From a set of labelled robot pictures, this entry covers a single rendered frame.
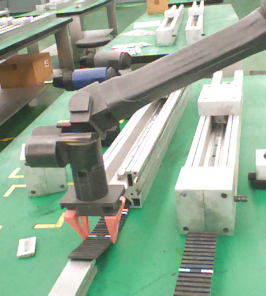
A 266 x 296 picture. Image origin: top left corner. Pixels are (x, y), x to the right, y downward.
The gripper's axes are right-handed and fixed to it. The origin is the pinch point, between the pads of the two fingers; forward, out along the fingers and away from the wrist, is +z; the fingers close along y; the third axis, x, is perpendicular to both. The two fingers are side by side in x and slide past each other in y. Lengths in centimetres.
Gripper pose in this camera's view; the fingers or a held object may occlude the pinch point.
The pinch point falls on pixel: (100, 237)
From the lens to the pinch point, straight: 83.1
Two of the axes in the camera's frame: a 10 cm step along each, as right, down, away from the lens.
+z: 1.1, 9.3, 3.4
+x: -1.7, 3.6, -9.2
